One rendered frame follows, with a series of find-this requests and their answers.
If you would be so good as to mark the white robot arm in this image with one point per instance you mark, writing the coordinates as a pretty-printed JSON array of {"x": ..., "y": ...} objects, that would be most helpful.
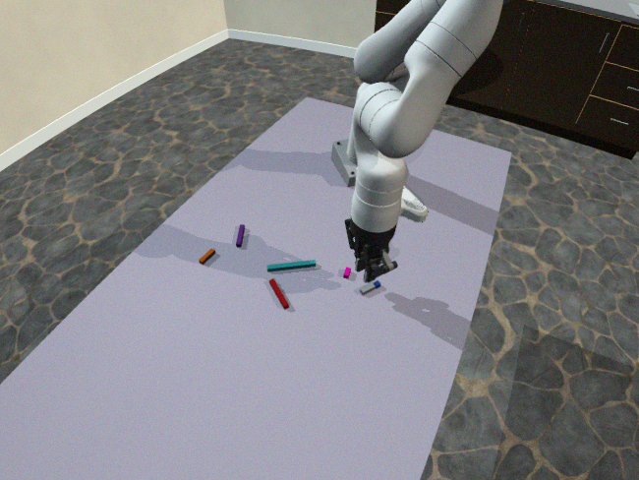
[{"x": 446, "y": 41}]

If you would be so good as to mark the dark red rod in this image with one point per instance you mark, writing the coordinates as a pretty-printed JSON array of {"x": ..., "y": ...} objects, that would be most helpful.
[{"x": 279, "y": 294}]

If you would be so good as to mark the purple rod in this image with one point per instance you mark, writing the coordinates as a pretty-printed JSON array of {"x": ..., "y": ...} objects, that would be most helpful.
[{"x": 240, "y": 235}]

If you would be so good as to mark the turquoise rod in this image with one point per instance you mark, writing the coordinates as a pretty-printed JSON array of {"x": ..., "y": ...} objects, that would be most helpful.
[{"x": 292, "y": 266}]

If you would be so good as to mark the orange rectangular bar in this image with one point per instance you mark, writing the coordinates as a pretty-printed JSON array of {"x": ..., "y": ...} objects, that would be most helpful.
[{"x": 206, "y": 256}]

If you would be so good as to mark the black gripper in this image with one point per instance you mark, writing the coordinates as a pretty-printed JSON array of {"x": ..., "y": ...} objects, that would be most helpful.
[{"x": 371, "y": 257}]

